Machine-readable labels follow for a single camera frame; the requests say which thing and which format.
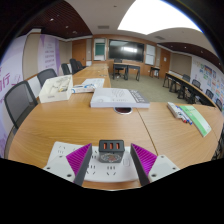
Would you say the white wall board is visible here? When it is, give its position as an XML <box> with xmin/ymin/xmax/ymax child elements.
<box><xmin>144</xmin><ymin>44</ymin><xmax>157</xmax><ymax>66</ymax></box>

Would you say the black mesh office chair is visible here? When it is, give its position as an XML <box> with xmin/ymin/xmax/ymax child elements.
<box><xmin>3</xmin><ymin>80</ymin><xmax>39</xmax><ymax>135</ymax></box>
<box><xmin>36</xmin><ymin>68</ymin><xmax>58</xmax><ymax>88</ymax></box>

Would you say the dark presenter desk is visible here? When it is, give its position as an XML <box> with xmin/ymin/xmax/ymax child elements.
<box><xmin>112</xmin><ymin>62</ymin><xmax>142</xmax><ymax>82</ymax></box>

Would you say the green wall board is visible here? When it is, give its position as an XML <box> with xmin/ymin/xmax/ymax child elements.
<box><xmin>93</xmin><ymin>38</ymin><xmax>107</xmax><ymax>62</ymax></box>

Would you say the red marker pen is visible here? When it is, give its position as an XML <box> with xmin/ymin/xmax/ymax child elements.
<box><xmin>178</xmin><ymin>113</ymin><xmax>188</xmax><ymax>124</ymax></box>

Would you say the black desk chair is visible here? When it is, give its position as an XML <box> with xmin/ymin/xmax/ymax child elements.
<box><xmin>113</xmin><ymin>58</ymin><xmax>129</xmax><ymax>80</ymax></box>

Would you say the white paper sheet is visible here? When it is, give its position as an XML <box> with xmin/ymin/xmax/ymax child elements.
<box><xmin>81</xmin><ymin>77</ymin><xmax>106</xmax><ymax>89</ymax></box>

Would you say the open white cardboard box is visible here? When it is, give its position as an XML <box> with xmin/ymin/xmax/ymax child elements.
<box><xmin>38</xmin><ymin>74</ymin><xmax>74</xmax><ymax>104</ymax></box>

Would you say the small blue and white box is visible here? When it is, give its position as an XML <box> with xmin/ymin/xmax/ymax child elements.
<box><xmin>71</xmin><ymin>84</ymin><xmax>96</xmax><ymax>94</ymax></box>

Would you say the white whiteboard eraser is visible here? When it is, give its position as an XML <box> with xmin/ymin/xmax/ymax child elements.
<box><xmin>166</xmin><ymin>101</ymin><xmax>185</xmax><ymax>120</ymax></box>

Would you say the long wooden conference table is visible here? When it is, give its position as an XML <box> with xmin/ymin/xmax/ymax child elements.
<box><xmin>162</xmin><ymin>70</ymin><xmax>216</xmax><ymax>108</ymax></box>

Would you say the white book with dark spine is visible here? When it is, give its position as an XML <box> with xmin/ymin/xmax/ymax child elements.
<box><xmin>89</xmin><ymin>87</ymin><xmax>151</xmax><ymax>109</ymax></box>

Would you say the green booklet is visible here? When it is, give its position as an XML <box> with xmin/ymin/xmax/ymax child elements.
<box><xmin>178</xmin><ymin>104</ymin><xmax>212</xmax><ymax>138</ymax></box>

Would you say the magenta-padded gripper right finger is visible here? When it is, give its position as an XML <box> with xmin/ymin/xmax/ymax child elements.
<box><xmin>130</xmin><ymin>143</ymin><xmax>181</xmax><ymax>187</ymax></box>

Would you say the group of black office chairs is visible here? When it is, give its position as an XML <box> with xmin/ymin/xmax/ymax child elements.
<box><xmin>60</xmin><ymin>58</ymin><xmax>86</xmax><ymax>76</ymax></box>

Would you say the group of colourful wall posters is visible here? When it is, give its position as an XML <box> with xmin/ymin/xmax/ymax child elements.
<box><xmin>199</xmin><ymin>63</ymin><xmax>224</xmax><ymax>98</ymax></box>

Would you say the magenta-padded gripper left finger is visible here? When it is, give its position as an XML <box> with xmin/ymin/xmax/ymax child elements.
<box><xmin>43</xmin><ymin>143</ymin><xmax>93</xmax><ymax>187</ymax></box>

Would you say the small dark side table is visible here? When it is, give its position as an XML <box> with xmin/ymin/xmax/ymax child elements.
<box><xmin>149</xmin><ymin>65</ymin><xmax>162</xmax><ymax>80</ymax></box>

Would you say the row of black chairs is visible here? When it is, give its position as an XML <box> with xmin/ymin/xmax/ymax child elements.
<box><xmin>181</xmin><ymin>73</ymin><xmax>224</xmax><ymax>112</ymax></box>

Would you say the dark grey charger block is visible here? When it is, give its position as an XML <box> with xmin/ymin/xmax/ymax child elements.
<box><xmin>98</xmin><ymin>139</ymin><xmax>126</xmax><ymax>164</ymax></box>

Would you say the brown wooden door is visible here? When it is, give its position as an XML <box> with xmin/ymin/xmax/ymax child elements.
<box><xmin>71</xmin><ymin>39</ymin><xmax>88</xmax><ymax>66</ymax></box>
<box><xmin>159</xmin><ymin>48</ymin><xmax>172</xmax><ymax>80</ymax></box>

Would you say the large ceiling light panel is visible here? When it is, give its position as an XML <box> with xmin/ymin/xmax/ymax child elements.
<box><xmin>117</xmin><ymin>0</ymin><xmax>203</xmax><ymax>36</ymax></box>

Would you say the large black wall screen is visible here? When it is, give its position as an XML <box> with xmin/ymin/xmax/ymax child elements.
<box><xmin>108</xmin><ymin>39</ymin><xmax>145</xmax><ymax>63</ymax></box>

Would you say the round silver table grommet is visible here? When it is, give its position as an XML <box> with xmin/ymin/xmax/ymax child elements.
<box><xmin>113</xmin><ymin>106</ymin><xmax>133</xmax><ymax>116</ymax></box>

